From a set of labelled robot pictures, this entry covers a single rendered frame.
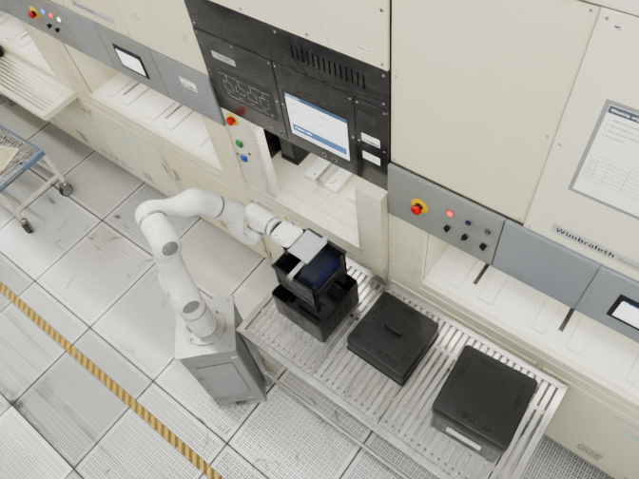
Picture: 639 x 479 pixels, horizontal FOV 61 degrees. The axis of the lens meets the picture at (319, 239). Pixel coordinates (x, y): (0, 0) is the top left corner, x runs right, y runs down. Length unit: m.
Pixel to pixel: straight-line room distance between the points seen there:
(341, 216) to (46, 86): 2.28
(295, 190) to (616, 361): 1.61
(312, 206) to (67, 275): 1.98
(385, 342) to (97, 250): 2.38
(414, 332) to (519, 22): 1.39
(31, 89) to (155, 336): 1.80
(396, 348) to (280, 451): 1.08
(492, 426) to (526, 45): 1.29
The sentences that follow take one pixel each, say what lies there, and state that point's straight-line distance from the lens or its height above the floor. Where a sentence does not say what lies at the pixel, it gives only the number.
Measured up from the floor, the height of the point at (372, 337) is 0.86.
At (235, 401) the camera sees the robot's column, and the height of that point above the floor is 0.07.
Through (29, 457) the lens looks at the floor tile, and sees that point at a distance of 3.65.
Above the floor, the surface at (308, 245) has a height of 1.27.
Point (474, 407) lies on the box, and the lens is 2.12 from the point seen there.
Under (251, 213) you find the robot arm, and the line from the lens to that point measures 2.21.
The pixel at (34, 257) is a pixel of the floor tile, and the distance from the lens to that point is 4.30.
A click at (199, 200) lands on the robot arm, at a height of 1.57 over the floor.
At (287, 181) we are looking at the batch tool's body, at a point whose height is 0.87.
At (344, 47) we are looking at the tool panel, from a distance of 1.72.
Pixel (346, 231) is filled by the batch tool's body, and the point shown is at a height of 0.87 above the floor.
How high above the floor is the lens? 3.02
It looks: 56 degrees down
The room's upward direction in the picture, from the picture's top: 11 degrees counter-clockwise
